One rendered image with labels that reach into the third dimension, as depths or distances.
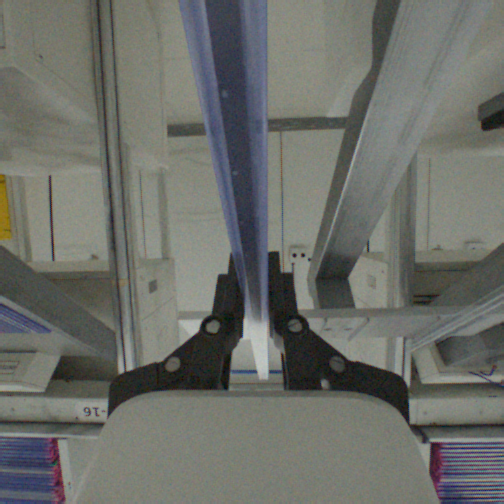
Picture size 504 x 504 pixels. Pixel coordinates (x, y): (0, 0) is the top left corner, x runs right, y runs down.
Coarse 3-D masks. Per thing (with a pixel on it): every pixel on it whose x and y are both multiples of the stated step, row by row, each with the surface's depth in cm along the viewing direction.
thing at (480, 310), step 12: (480, 300) 20; (492, 300) 19; (468, 312) 21; (480, 312) 20; (492, 312) 19; (444, 324) 24; (456, 324) 22; (468, 324) 22; (420, 336) 28; (432, 336) 26; (444, 336) 25; (408, 348) 30; (420, 348) 29
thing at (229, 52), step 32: (192, 0) 4; (224, 0) 4; (256, 0) 4; (192, 32) 4; (224, 32) 4; (256, 32) 4; (192, 64) 4; (224, 64) 4; (256, 64) 4; (224, 96) 5; (256, 96) 5; (224, 128) 5; (256, 128) 5; (224, 160) 6; (256, 160) 6; (224, 192) 7; (256, 192) 7; (256, 224) 8; (256, 256) 9; (256, 288) 11; (256, 320) 15; (256, 352) 21
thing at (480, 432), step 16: (496, 96) 50; (480, 112) 53; (496, 112) 50; (496, 128) 53; (416, 432) 56; (432, 432) 55; (448, 432) 55; (464, 432) 54; (480, 432) 54; (496, 432) 54
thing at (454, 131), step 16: (496, 0) 34; (496, 16) 34; (480, 32) 37; (496, 32) 35; (480, 48) 37; (496, 48) 36; (464, 64) 40; (480, 64) 40; (496, 64) 40; (464, 80) 44; (480, 80) 44; (496, 80) 44; (448, 96) 50; (464, 96) 50; (480, 96) 50; (448, 112) 57; (464, 112) 57; (432, 128) 67; (448, 128) 67; (464, 128) 67; (480, 128) 67; (432, 144) 80; (448, 144) 80; (464, 144) 80; (480, 144) 81; (496, 144) 81
